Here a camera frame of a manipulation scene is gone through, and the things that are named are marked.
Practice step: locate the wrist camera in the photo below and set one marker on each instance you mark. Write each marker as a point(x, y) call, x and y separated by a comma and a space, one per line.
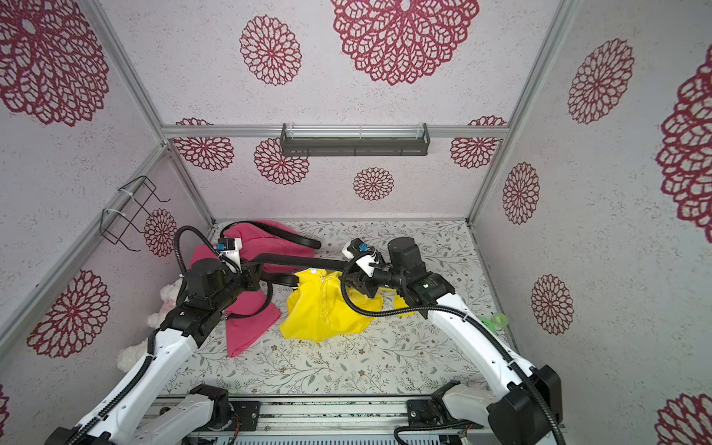
point(365, 259)
point(229, 248)

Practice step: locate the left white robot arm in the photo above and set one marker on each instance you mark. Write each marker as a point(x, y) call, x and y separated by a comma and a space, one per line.
point(117, 419)

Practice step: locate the metal base rail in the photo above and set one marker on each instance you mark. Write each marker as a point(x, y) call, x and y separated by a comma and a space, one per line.
point(313, 420)

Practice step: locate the white plush toy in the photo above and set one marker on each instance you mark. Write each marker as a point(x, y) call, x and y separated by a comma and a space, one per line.
point(130, 356)

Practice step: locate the yellow trousers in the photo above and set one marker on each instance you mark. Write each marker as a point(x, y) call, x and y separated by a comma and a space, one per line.
point(316, 310)

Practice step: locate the black wire wall rack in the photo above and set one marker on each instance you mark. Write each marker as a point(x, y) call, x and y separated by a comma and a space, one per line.
point(114, 224)

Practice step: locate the green plastic toy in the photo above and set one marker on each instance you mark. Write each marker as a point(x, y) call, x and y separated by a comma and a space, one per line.
point(496, 322)

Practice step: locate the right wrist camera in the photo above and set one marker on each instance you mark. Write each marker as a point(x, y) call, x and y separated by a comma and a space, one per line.
point(365, 259)

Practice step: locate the pink trousers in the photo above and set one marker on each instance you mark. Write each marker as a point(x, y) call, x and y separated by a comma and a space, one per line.
point(240, 333)

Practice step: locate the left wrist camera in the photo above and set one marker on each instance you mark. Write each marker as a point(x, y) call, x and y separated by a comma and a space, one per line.
point(229, 248)

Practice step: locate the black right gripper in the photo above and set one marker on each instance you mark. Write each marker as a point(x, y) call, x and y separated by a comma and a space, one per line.
point(355, 276)

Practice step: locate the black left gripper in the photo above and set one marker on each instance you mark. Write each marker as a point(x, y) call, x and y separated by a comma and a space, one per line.
point(250, 275)

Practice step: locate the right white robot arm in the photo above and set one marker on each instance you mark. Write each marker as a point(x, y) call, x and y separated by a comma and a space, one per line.
point(523, 404)

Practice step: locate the black wall shelf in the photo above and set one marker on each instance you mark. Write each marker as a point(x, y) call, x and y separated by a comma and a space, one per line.
point(355, 141)

